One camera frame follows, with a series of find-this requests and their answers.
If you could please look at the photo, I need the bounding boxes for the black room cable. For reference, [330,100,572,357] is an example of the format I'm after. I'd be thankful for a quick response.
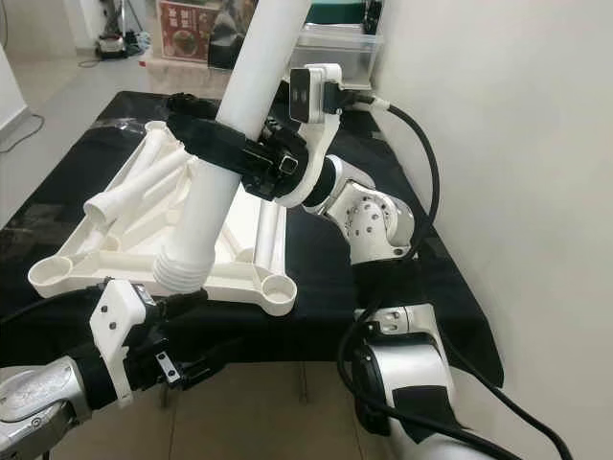
[0,113,47,154]

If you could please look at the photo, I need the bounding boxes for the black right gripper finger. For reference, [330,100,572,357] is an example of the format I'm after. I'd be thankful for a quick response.
[174,115,255,173]
[165,92,219,124]

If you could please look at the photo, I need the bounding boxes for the clear tape patch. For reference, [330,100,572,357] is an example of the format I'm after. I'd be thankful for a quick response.
[0,216,58,255]

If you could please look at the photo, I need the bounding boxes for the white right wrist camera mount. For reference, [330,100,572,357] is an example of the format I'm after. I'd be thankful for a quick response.
[278,62,346,207]

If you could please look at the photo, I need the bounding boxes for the beige cloth covered bench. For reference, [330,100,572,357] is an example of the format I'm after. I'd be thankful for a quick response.
[144,57,231,97]

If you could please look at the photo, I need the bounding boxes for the red printed cardboard box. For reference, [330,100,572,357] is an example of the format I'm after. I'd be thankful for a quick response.
[158,0,219,66]

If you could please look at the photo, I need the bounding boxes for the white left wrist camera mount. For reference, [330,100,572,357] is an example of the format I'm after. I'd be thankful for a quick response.
[89,278,149,408]

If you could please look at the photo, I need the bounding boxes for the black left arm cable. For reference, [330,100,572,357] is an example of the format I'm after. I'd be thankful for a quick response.
[0,287,102,327]

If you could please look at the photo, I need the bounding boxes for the clear plastic storage box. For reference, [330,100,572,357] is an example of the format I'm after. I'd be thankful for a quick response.
[292,24,384,82]

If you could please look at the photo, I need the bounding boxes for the black plastic bag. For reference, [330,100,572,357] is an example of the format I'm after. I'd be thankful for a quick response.
[209,0,260,70]

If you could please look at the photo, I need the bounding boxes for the clear tape strip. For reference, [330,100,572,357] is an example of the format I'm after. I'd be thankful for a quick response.
[105,115,154,133]

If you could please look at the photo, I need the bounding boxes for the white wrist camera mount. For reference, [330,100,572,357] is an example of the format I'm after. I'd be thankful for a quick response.
[89,278,149,408]
[278,62,346,207]

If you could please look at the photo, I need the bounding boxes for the black tablecloth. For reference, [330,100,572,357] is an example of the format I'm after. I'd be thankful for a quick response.
[0,91,507,389]

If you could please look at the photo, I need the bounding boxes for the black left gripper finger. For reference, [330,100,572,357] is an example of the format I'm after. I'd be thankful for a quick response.
[168,337,245,386]
[165,287,214,319]

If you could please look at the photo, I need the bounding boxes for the green pot lid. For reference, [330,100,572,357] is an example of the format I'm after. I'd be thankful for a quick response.
[311,0,375,25]

